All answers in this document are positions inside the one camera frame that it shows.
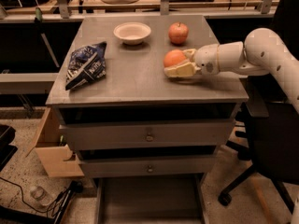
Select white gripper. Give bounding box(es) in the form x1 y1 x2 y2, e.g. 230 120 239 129
164 44 220 77

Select orange fruit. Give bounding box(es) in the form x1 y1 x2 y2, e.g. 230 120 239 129
164 49 186 67

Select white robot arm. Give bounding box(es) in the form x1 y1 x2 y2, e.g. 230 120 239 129
164 28 299 224

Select grey top drawer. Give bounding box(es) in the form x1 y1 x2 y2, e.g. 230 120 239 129
60 119 235 150

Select grey drawer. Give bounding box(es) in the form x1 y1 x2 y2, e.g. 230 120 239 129
94 175 210 224
60 119 235 150
79 155 216 178

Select grey drawer cabinet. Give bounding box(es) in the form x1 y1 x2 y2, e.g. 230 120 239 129
45 14 249 187

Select grey middle drawer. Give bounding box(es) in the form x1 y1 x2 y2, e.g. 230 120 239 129
79 155 216 178

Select grey bottom drawer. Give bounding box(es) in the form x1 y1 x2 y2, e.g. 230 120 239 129
94 175 210 224

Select red apple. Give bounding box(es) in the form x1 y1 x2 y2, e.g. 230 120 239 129
168 22 189 45

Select white paper bowl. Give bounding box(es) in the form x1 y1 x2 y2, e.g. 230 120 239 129
113 22 151 46

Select black office chair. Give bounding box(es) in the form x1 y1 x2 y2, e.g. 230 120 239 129
218 0 299 212

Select blue chip bag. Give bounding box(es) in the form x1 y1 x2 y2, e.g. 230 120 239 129
65 42 107 91

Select cardboard box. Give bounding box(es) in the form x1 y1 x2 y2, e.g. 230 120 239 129
27 107 83 177

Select wooden shelf with metal posts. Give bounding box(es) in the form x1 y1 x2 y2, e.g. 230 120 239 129
0 0 279 21

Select black case on floor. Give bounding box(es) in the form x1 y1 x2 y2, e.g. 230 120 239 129
0 124 18 171

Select clear plastic bottle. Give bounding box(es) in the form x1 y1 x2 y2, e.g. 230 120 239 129
30 186 52 207

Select black floor cable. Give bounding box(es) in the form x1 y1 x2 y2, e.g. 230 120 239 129
0 175 84 218

